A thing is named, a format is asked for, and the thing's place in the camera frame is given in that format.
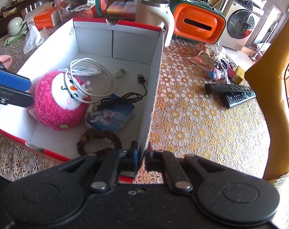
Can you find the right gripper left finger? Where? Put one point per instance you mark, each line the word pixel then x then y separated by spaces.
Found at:
pixel 112 165

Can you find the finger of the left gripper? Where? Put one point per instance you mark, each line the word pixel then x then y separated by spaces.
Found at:
pixel 13 80
pixel 13 96

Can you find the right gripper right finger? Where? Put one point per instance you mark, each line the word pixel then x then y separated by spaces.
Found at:
pixel 173 173

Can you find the blue tissue pack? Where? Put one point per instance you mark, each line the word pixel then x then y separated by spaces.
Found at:
pixel 112 118

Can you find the pink plush owl toy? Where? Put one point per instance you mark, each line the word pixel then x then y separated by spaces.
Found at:
pixel 57 100

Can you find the red cardboard box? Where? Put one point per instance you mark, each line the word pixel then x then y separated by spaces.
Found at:
pixel 130 57

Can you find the pink knit hat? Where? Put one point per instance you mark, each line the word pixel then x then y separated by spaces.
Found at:
pixel 6 60

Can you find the green edged cloth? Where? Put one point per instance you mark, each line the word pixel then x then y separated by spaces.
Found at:
pixel 11 39

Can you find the white napkin pack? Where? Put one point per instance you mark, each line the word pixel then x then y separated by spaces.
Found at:
pixel 34 38

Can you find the green ceramic jar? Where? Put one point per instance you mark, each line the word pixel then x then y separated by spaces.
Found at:
pixel 15 26

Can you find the wooden tv cabinet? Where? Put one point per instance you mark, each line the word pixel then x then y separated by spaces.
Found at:
pixel 15 10

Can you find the white router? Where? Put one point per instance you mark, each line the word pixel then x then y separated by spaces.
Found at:
pixel 31 7

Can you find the orange tissue box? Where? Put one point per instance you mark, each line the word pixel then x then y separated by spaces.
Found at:
pixel 46 15

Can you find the black remote control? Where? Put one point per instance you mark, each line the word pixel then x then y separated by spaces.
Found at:
pixel 230 100
pixel 226 88

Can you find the small blue pink toy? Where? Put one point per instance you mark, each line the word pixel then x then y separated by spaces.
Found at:
pixel 215 74

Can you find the shiny snack wrapper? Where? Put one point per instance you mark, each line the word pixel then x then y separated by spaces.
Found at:
pixel 203 61

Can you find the small yellow box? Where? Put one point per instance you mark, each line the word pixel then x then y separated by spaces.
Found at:
pixel 238 75

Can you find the yellow chair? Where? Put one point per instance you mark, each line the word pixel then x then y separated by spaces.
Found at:
pixel 267 78

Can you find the colourful plastic organizer box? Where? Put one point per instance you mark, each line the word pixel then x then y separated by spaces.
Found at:
pixel 122 11

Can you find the orange green tissue holder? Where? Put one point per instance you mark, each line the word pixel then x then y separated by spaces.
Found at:
pixel 197 21

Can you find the cream kettle mug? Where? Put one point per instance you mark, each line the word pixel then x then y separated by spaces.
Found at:
pixel 156 13

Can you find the washing machine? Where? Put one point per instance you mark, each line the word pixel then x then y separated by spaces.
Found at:
pixel 242 17

